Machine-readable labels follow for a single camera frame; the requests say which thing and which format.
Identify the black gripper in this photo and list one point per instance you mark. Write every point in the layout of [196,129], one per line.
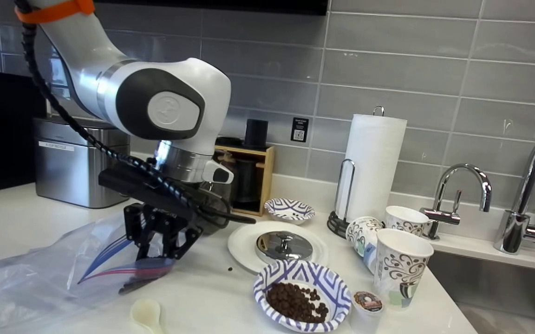
[194,205]

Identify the clear zip plastic bag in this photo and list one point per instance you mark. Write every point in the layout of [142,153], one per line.
[82,270]

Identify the small blue patterned bowl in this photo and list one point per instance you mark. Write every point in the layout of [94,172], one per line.
[289,211]

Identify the blue white patterned bowl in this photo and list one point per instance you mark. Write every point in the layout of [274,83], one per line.
[302,296]

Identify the cream plastic spoon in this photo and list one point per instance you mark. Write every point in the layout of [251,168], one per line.
[146,317]

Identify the white plate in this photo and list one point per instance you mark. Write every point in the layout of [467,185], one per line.
[242,244]

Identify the silver metal lid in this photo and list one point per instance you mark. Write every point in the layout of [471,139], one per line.
[283,246]

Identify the wooden rack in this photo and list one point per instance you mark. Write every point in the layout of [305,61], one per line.
[253,170]

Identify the stainless steel bin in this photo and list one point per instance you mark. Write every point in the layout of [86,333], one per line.
[68,168]

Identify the lying patterned paper cup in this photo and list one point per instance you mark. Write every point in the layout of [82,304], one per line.
[363,235]

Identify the white paper towel roll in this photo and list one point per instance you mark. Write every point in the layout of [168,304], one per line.
[368,170]

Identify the back patterned paper cup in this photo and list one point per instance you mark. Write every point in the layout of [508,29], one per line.
[407,220]

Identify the front patterned paper cup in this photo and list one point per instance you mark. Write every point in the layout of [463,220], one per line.
[398,268]

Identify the small chrome faucet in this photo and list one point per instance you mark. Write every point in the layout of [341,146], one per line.
[437,215]

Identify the wall power outlet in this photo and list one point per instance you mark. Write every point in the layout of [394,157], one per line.
[300,131]

